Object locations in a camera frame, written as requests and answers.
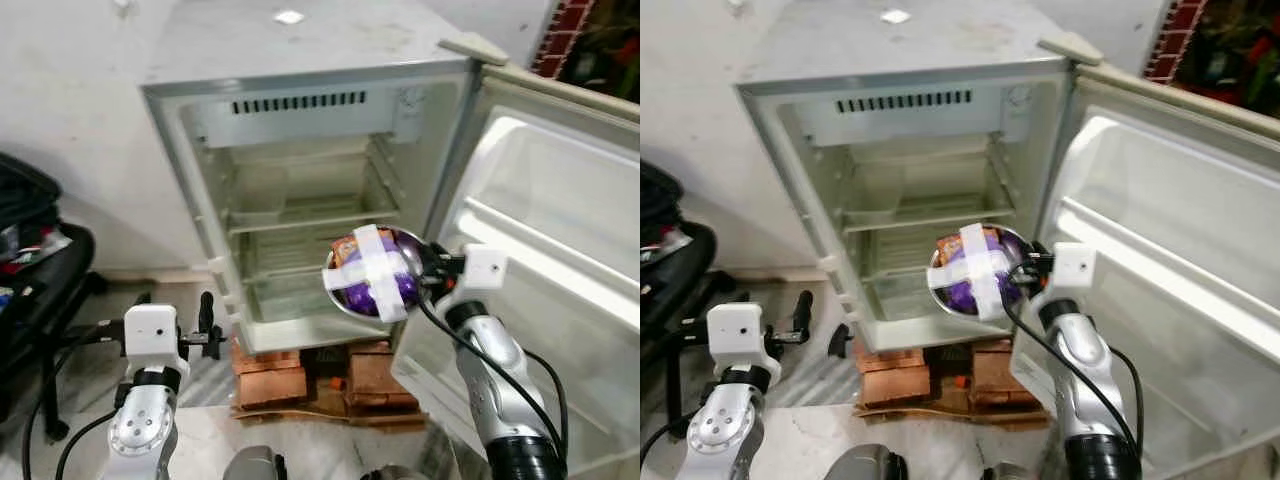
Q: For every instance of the taped plate with purple packets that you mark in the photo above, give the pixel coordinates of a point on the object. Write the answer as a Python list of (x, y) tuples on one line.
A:
[(370, 270), (975, 270)]

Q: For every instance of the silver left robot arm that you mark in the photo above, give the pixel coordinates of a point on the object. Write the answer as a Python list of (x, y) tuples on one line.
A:
[(140, 425), (725, 425)]

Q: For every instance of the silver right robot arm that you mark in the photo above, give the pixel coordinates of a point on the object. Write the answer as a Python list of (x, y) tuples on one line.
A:
[(1085, 370), (490, 370)]

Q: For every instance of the clear fridge shelf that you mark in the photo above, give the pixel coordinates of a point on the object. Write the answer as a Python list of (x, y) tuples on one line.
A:
[(300, 217), (920, 215)]

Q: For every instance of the white fridge door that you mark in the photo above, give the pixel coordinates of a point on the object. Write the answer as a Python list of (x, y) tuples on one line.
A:
[(1180, 230), (560, 230)]

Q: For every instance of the open white fridge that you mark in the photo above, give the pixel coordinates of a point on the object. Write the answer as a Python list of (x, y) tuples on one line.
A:
[(900, 40), (300, 40)]

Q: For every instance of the red brick stack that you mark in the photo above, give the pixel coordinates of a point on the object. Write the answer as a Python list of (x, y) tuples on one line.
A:
[(380, 375), (890, 380), (1000, 375), (270, 380)]

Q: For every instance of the grey robot left leg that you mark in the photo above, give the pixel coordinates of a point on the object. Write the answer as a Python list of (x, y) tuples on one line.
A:
[(255, 465), (870, 465)]

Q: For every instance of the brown cardboard base sheet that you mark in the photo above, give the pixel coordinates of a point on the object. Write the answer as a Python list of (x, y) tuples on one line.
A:
[(330, 416), (950, 414)]

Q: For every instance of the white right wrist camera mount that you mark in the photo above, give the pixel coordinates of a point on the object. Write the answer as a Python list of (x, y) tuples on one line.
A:
[(482, 270), (1072, 268)]

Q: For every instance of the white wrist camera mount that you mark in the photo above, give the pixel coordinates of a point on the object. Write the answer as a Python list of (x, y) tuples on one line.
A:
[(152, 332), (1072, 268), (737, 328), (482, 270)]

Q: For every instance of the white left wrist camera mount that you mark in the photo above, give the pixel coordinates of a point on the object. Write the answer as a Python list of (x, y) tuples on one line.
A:
[(737, 328), (152, 332)]

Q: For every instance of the red brick patterned frame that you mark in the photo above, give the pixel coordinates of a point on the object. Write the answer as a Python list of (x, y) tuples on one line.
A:
[(1220, 40), (590, 40)]

